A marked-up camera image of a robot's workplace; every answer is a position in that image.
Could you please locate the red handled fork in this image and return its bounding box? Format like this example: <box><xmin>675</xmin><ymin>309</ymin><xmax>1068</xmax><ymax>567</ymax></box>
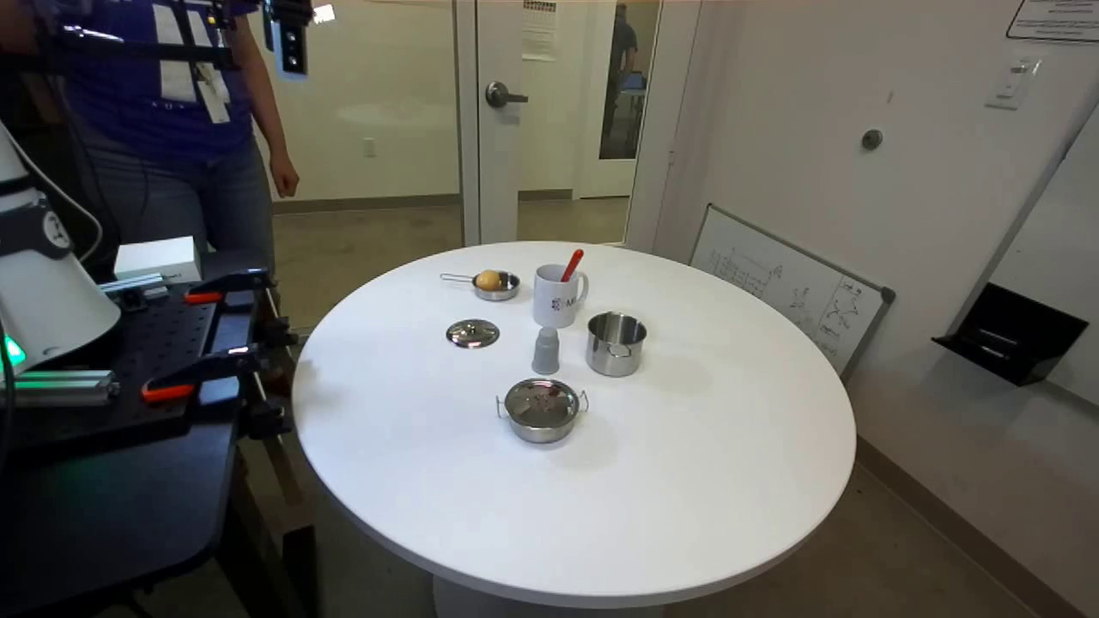
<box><xmin>558</xmin><ymin>246</ymin><xmax>585</xmax><ymax>283</ymax></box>

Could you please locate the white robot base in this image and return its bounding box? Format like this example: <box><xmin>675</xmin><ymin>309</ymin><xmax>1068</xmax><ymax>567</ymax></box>
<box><xmin>0</xmin><ymin>140</ymin><xmax>120</xmax><ymax>374</ymax></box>

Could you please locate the white mug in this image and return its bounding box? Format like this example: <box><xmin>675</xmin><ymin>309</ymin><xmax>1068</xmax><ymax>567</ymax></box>
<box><xmin>531</xmin><ymin>266</ymin><xmax>588</xmax><ymax>331</ymax></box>

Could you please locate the small grey shaker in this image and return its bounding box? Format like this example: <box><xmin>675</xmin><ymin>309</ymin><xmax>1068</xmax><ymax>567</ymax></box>
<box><xmin>531</xmin><ymin>326</ymin><xmax>558</xmax><ymax>374</ymax></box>

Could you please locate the steel strainer bowl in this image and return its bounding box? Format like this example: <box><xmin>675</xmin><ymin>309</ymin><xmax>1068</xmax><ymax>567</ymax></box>
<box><xmin>443</xmin><ymin>267</ymin><xmax>522</xmax><ymax>304</ymax></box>

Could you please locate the yellow round food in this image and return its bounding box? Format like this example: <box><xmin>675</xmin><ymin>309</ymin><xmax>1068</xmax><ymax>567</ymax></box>
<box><xmin>474</xmin><ymin>270</ymin><xmax>503</xmax><ymax>291</ymax></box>

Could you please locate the white round table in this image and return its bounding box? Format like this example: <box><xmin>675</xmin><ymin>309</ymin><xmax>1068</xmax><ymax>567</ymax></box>
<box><xmin>294</xmin><ymin>239</ymin><xmax>854</xmax><ymax>616</ymax></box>

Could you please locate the leaning whiteboard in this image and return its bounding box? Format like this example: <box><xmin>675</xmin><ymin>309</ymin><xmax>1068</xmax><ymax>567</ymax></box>
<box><xmin>689</xmin><ymin>207</ymin><xmax>893</xmax><ymax>374</ymax></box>

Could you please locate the white box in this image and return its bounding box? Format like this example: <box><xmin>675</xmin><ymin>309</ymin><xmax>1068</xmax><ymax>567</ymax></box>
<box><xmin>113</xmin><ymin>238</ymin><xmax>200</xmax><ymax>283</ymax></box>

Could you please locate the person in blue shirt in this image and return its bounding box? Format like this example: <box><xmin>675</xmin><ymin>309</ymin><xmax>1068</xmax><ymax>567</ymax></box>
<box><xmin>0</xmin><ymin>0</ymin><xmax>297</xmax><ymax>267</ymax></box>

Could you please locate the black cart table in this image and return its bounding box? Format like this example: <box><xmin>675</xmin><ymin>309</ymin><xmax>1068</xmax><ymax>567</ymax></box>
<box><xmin>0</xmin><ymin>290</ymin><xmax>317</xmax><ymax>618</ymax></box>

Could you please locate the steel cup with handle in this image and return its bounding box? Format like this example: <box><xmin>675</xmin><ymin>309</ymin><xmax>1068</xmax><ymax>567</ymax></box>
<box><xmin>585</xmin><ymin>314</ymin><xmax>650</xmax><ymax>377</ymax></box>

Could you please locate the steel pot with handles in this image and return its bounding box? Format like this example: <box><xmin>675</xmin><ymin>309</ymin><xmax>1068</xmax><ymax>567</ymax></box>
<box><xmin>494</xmin><ymin>377</ymin><xmax>588</xmax><ymax>447</ymax></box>

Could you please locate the silver door handle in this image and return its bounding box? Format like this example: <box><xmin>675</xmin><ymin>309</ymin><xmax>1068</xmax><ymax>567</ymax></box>
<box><xmin>485</xmin><ymin>83</ymin><xmax>530</xmax><ymax>110</ymax></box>

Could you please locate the orange handled clamp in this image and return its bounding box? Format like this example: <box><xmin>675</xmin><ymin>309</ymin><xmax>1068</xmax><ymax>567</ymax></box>
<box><xmin>139</xmin><ymin>345</ymin><xmax>273</xmax><ymax>404</ymax></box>
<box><xmin>182</xmin><ymin>267</ymin><xmax>273</xmax><ymax>305</ymax></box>

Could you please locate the black wall tray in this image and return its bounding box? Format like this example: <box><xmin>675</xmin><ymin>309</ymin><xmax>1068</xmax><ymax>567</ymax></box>
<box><xmin>941</xmin><ymin>285</ymin><xmax>1087</xmax><ymax>384</ymax></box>

